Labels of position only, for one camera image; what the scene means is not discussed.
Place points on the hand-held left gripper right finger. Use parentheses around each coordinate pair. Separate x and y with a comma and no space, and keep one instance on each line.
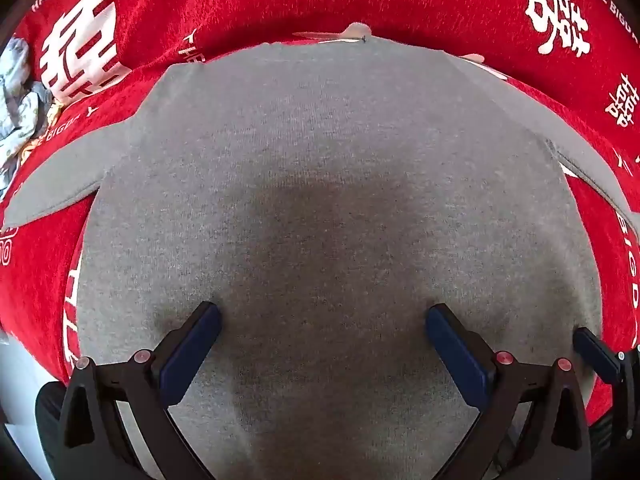
(452,355)

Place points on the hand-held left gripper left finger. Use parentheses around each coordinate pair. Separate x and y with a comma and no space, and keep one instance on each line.
(192,355)

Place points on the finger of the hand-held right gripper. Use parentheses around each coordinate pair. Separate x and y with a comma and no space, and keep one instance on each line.
(595,355)

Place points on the grey t-shirt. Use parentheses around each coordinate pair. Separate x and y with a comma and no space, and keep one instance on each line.
(320,185)

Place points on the pale patterned cloth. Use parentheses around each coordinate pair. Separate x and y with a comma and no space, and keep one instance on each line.
(20,110)

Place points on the pale pink garment tag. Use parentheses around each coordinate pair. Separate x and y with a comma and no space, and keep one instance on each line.
(340,34)

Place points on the red printed blanket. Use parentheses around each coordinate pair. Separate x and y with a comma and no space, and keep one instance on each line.
(250,0)

